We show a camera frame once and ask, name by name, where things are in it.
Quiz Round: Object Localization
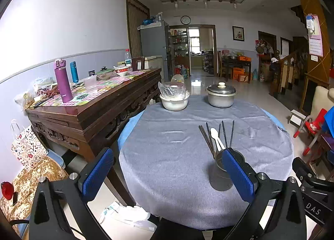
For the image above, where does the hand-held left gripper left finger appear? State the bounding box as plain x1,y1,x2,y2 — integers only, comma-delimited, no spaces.
28,147,115,240

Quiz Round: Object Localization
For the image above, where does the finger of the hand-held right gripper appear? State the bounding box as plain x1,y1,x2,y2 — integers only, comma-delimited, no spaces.
292,157,322,182

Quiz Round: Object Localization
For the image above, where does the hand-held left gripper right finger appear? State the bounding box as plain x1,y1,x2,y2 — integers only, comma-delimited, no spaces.
222,148,308,240

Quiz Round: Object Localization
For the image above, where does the metal utensil holder cup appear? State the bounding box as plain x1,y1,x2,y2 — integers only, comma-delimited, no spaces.
209,148,246,191

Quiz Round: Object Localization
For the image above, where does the bundle of dark chopsticks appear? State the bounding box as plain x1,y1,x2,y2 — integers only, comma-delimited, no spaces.
198,120,235,158

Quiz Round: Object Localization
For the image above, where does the white plastic spoon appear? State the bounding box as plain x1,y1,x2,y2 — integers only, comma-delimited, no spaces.
210,128,225,152

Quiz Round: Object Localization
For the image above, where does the red child chair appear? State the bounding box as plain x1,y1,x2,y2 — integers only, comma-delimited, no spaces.
293,108,329,155

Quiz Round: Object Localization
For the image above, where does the small white stool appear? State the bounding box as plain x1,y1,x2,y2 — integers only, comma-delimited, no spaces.
288,109,307,127

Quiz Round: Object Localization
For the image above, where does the white plastic bag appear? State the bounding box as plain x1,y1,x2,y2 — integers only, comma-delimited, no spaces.
99,201,157,231

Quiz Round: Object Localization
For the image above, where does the blue cloth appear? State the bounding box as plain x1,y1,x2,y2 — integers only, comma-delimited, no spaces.
324,105,334,133

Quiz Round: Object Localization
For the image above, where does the carved wooden sideboard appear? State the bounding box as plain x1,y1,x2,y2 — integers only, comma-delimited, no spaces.
25,68,163,206

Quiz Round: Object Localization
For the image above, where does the gold patterned cloth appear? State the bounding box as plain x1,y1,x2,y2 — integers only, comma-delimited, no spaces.
0,156,69,221

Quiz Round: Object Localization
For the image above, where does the grey tablecloth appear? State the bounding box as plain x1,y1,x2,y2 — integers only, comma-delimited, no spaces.
119,94,294,230

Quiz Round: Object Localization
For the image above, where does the beige armchair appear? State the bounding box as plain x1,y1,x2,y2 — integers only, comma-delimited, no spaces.
309,86,334,125

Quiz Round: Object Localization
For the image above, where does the patterned gift bag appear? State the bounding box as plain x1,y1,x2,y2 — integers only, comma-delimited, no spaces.
10,119,49,171

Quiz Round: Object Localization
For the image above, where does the metal pot with lid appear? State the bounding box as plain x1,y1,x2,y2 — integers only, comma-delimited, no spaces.
205,82,238,108

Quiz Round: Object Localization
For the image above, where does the clear plastic cup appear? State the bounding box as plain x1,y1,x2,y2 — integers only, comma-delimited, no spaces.
83,76,98,94

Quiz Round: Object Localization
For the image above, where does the patterned table mat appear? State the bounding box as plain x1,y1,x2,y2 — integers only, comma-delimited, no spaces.
39,70,150,107

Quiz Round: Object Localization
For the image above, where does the red round object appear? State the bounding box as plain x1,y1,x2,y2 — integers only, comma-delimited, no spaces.
0,181,14,201

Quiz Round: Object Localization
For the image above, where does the purple thermos bottle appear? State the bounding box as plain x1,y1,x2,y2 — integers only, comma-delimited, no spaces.
54,58,74,103

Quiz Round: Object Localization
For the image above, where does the wooden stair railing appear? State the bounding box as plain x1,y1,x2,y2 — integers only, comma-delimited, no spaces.
270,47,308,97

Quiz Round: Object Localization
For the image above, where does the glass lidded bowl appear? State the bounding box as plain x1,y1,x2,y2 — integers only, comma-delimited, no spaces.
96,66,115,80

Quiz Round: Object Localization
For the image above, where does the pile of food bags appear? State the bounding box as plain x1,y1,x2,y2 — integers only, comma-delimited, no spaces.
14,77,62,107

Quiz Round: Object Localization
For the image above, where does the orange cardboard box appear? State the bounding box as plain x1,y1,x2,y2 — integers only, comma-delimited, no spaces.
232,68,251,82

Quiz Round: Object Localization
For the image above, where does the blue drink bottle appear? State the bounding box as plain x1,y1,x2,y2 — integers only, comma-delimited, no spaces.
69,61,79,84

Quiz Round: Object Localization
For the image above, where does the clear plastic bag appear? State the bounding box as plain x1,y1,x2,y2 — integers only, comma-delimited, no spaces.
158,81,187,99

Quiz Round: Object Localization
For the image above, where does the dark wooden table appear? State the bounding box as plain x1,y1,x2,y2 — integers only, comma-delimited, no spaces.
218,50,252,81

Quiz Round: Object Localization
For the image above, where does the wooden card holder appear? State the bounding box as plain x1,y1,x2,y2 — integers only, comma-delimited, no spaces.
131,56,145,71

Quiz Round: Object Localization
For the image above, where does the white chest freezer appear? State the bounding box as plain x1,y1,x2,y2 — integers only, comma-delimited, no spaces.
144,55,163,70

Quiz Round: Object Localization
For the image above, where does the glass display cabinet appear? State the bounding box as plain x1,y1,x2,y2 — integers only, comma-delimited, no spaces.
168,27,190,73

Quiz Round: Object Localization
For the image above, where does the grey refrigerator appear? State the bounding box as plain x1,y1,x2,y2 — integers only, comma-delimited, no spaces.
138,20,170,73

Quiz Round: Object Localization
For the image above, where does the wooden slatted panel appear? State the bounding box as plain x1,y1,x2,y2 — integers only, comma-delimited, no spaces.
126,0,150,59

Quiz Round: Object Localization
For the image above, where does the pink wall calendar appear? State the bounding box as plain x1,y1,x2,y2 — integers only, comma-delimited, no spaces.
305,14,324,57

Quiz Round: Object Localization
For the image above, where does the framed wall picture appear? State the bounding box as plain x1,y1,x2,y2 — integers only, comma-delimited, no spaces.
232,26,245,42

